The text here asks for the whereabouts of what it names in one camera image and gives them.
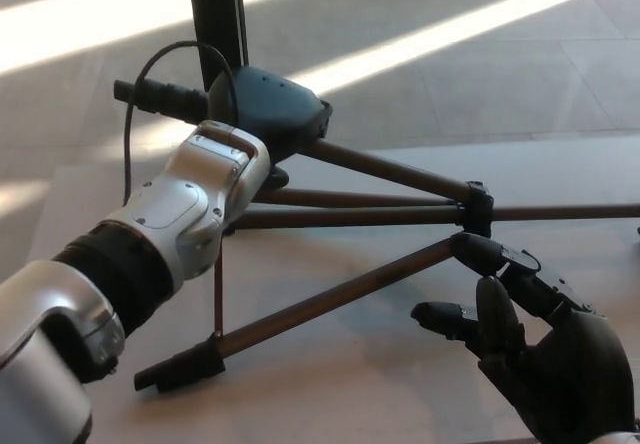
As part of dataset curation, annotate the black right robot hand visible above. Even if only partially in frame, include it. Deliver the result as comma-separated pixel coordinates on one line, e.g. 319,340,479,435
410,232,640,444

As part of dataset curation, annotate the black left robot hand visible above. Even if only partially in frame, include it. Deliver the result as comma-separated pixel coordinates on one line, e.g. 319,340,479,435
207,65,334,191

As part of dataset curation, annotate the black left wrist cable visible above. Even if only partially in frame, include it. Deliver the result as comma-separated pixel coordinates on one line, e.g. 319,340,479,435
121,40,240,201

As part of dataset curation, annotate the black upright post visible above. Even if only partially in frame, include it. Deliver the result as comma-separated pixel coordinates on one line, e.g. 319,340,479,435
184,0,251,93

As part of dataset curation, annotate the brown black camera tripod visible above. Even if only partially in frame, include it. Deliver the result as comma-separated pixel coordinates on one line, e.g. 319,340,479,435
113,78,640,393

